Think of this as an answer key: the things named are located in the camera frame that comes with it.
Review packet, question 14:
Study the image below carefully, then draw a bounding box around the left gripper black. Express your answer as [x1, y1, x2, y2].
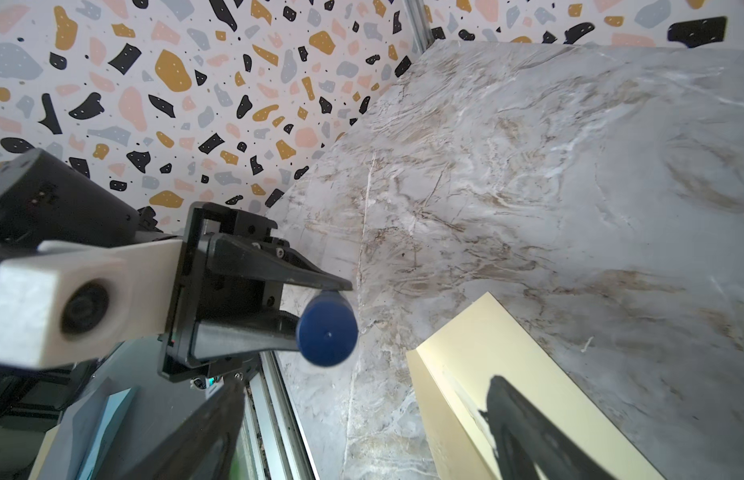
[158, 202, 353, 382]

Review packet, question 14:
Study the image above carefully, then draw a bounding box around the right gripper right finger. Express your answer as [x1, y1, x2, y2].
[481, 376, 612, 479]

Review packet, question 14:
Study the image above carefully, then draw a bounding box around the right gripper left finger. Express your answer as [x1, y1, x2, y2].
[122, 378, 244, 479]

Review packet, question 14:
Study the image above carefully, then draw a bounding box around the cream yellow envelope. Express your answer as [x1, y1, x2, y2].
[407, 293, 661, 479]

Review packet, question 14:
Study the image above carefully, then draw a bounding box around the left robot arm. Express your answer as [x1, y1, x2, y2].
[0, 149, 359, 382]

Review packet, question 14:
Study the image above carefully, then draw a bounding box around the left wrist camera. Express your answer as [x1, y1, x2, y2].
[0, 239, 183, 370]

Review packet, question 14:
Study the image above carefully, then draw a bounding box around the left aluminium corner post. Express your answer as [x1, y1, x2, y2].
[404, 0, 434, 53]

